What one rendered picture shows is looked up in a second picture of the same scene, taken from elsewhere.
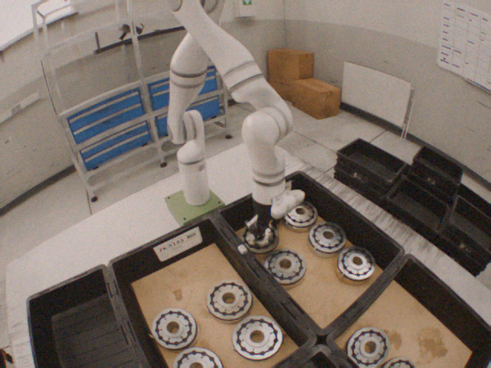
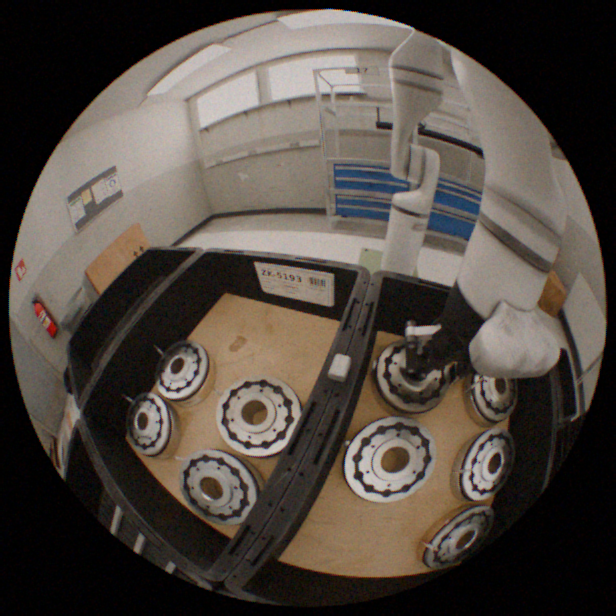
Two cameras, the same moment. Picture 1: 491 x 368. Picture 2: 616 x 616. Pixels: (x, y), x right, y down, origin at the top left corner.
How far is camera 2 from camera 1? 0.39 m
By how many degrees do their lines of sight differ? 43
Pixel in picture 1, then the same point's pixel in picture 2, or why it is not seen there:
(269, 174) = (527, 205)
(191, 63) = (409, 54)
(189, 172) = (398, 222)
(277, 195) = (516, 303)
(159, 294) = (227, 325)
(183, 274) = (272, 327)
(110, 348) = not seen: hidden behind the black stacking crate
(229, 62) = not seen: outside the picture
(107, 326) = not seen: hidden behind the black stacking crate
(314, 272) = (415, 502)
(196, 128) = (425, 164)
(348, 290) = (404, 559)
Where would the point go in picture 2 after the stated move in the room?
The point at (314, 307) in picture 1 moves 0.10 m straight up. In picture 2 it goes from (340, 542) to (345, 579)
